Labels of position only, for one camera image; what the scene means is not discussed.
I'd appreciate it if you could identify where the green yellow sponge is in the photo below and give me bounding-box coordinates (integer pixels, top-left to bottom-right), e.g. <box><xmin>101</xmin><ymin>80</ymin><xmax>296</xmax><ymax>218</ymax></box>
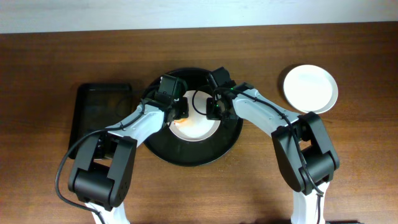
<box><xmin>174</xmin><ymin>118</ymin><xmax>187</xmax><ymax>126</ymax></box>

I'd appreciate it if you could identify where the white plate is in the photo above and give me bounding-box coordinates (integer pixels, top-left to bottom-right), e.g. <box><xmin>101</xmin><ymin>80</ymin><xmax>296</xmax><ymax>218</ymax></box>
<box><xmin>313</xmin><ymin>94</ymin><xmax>338</xmax><ymax>114</ymax></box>
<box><xmin>282</xmin><ymin>65</ymin><xmax>339</xmax><ymax>113</ymax></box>
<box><xmin>169</xmin><ymin>90</ymin><xmax>221</xmax><ymax>142</ymax></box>

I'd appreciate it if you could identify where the white plate bottom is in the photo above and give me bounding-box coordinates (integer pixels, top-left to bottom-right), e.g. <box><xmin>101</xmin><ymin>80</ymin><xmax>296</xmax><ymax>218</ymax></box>
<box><xmin>313</xmin><ymin>94</ymin><xmax>338</xmax><ymax>114</ymax></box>

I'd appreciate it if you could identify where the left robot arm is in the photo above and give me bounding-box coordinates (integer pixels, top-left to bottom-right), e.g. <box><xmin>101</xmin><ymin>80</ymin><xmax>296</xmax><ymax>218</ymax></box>
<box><xmin>68</xmin><ymin>75</ymin><xmax>188</xmax><ymax>223</ymax></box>

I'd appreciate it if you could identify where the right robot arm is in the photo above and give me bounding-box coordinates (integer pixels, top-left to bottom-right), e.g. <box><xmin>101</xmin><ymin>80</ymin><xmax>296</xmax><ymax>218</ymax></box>
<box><xmin>206</xmin><ymin>67</ymin><xmax>340</xmax><ymax>223</ymax></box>

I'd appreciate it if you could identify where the round black tray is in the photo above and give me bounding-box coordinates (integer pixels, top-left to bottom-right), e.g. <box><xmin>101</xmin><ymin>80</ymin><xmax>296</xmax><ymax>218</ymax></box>
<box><xmin>144</xmin><ymin>68</ymin><xmax>243</xmax><ymax>166</ymax></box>

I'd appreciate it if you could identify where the rectangular black tray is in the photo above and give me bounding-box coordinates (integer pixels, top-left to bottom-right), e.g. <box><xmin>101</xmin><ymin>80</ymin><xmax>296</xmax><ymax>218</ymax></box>
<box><xmin>69</xmin><ymin>83</ymin><xmax>133</xmax><ymax>146</ymax></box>

